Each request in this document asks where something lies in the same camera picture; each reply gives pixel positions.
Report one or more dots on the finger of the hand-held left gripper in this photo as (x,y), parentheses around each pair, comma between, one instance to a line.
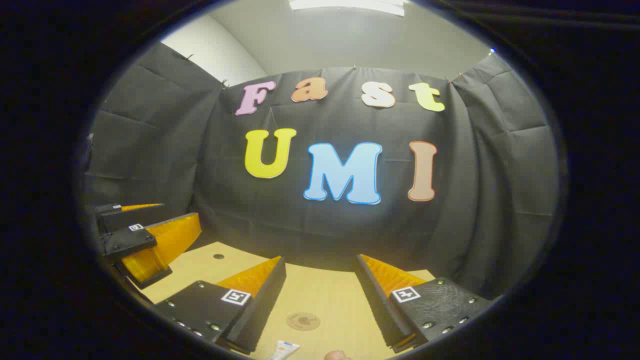
(107,209)
(127,240)

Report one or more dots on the black backdrop cloth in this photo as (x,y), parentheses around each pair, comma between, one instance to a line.
(350,230)

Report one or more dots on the round brown coaster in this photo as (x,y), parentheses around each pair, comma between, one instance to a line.
(303,321)

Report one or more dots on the white toothpaste tube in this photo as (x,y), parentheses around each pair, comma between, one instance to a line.
(283,350)

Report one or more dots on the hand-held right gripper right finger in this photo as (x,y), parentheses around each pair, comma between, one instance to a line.
(377,305)

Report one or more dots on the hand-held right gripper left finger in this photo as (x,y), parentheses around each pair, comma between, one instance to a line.
(265,305)

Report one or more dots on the ceiling light panel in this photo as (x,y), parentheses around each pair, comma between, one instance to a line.
(350,5)

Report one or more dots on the light wooden desktop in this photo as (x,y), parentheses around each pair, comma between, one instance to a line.
(325,295)

